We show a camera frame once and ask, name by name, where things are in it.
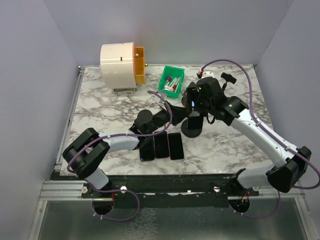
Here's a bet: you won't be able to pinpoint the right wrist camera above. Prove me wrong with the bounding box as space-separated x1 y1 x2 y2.
196 70 215 79

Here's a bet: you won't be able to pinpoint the green plastic bin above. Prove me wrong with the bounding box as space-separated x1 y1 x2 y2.
158 65 185 99

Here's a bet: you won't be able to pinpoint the black phone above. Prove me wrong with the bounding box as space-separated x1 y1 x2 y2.
139 139 156 162

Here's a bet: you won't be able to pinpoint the purple edged phone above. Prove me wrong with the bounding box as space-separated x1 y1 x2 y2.
154 131 170 159

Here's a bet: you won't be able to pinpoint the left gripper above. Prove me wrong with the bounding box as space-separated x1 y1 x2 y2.
145 100 189 135

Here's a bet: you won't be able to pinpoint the brown base phone stand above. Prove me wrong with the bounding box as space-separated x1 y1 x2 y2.
181 90 188 108

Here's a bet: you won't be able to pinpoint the black front mounting rail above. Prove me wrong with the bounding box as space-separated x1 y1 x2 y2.
81 173 259 209

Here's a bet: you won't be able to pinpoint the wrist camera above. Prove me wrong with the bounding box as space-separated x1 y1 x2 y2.
155 91 168 104
196 70 215 79

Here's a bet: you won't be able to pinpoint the black phone stand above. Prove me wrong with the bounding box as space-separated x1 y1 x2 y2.
220 72 237 92
181 118 203 138

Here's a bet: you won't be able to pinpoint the orange drawer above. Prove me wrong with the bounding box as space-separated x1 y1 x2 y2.
133 46 147 85

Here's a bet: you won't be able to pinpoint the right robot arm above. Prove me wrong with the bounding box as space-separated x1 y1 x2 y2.
184 76 312 196

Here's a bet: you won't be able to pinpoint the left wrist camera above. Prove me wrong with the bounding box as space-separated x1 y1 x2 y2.
155 91 168 104

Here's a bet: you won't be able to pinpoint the markers in green bin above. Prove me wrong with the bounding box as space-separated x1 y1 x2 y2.
163 77 181 93

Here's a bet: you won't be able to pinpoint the white round drawer cabinet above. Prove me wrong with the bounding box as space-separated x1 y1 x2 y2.
100 42 137 90

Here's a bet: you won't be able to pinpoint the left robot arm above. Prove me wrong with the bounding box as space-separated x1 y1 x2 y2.
62 104 188 198

